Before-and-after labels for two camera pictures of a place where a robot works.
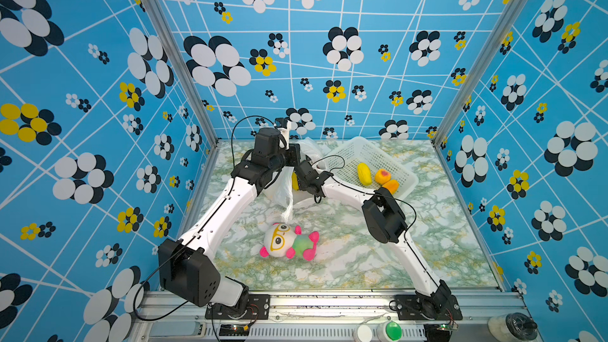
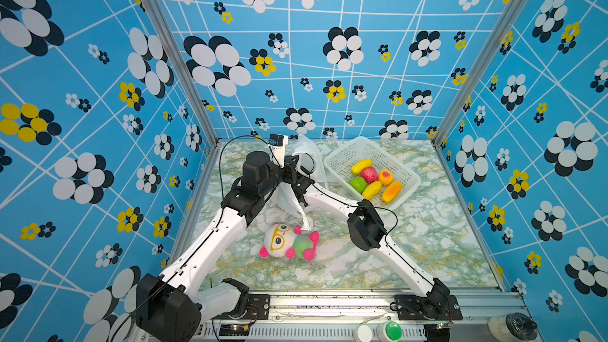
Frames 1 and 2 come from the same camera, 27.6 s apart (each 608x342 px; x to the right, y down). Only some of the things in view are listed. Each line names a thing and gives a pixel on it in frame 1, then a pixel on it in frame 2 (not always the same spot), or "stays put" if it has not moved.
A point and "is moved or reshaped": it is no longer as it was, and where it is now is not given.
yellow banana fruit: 364,173 is moved or reshaped
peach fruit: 382,176 stays put
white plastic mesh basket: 362,164 stays put
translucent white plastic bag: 283,191 is moved or reshaped
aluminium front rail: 184,317 stays put
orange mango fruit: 393,185 stays put
